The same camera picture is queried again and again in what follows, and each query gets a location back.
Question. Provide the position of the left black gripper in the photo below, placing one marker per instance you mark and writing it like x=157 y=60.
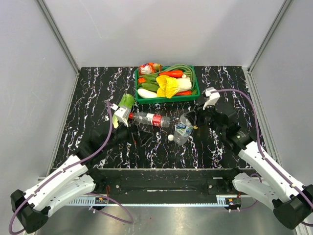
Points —
x=131 y=130

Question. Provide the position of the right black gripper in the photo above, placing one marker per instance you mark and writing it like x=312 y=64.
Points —
x=197 y=119

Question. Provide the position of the clear water bottle white cap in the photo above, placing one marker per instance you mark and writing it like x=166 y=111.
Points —
x=183 y=130

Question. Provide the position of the clear cola bottle red label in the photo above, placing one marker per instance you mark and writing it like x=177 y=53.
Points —
x=150 y=119

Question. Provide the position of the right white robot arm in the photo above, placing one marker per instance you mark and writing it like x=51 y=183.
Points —
x=290 y=200

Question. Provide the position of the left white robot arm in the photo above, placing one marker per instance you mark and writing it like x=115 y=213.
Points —
x=76 y=177

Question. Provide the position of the red toy pepper bottom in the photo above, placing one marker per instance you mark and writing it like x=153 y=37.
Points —
x=184 y=93

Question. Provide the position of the toy napa cabbage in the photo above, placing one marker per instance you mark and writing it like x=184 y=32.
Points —
x=127 y=100

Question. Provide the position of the yellow white toy cabbage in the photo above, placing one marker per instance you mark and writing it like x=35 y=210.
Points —
x=170 y=86

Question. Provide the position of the green plastic basket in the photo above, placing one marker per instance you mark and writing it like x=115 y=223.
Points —
x=195 y=95

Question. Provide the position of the green toy long beans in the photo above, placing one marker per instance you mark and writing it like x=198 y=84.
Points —
x=188 y=71

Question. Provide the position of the red toy chili pepper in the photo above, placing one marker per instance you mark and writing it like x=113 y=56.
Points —
x=174 y=73

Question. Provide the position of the white toy radish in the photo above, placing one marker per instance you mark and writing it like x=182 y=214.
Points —
x=144 y=93

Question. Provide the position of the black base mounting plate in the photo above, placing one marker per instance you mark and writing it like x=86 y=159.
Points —
x=199 y=181

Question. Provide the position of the green toy bok choy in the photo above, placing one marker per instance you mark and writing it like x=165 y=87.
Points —
x=150 y=84

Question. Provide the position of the small orange toy carrot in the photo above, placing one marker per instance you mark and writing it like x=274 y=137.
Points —
x=141 y=80

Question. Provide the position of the orange white toy vegetable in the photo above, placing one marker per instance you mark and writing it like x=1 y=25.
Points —
x=149 y=68

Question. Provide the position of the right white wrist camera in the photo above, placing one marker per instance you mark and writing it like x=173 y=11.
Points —
x=212 y=96

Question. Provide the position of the aluminium slotted rail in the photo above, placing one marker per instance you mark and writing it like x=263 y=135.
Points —
x=157 y=199

